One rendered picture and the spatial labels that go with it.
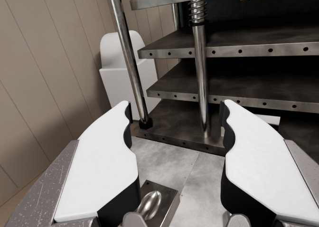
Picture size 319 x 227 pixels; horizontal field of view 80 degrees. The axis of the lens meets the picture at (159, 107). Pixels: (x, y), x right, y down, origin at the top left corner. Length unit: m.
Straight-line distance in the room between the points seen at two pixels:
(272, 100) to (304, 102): 0.12
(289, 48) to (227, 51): 0.23
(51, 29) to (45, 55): 0.32
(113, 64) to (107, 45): 0.24
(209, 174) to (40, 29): 2.33
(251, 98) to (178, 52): 0.42
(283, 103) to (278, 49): 0.25
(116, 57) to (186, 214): 2.11
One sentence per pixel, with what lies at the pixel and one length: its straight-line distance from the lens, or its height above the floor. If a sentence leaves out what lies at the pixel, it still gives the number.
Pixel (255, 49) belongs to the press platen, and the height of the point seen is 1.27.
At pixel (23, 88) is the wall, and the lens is 2.53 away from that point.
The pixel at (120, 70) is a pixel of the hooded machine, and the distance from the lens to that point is 2.54.
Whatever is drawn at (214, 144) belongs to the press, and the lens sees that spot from 1.11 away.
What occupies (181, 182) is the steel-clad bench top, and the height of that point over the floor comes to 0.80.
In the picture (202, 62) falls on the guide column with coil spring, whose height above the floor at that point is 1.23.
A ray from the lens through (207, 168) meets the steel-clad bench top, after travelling 0.97.
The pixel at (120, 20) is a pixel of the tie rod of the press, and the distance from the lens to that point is 1.08.
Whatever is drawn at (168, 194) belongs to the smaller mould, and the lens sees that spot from 0.81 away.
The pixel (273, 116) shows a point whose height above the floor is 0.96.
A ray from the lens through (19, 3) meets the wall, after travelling 2.63.
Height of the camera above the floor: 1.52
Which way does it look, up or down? 29 degrees down
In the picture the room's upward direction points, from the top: 11 degrees counter-clockwise
